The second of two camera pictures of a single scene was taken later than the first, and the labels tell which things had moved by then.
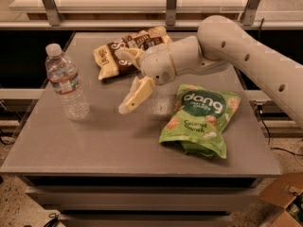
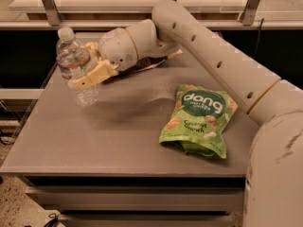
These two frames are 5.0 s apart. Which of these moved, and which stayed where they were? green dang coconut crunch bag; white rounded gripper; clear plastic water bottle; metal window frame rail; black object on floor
Moved: white rounded gripper; clear plastic water bottle
Stayed: metal window frame rail; green dang coconut crunch bag; black object on floor
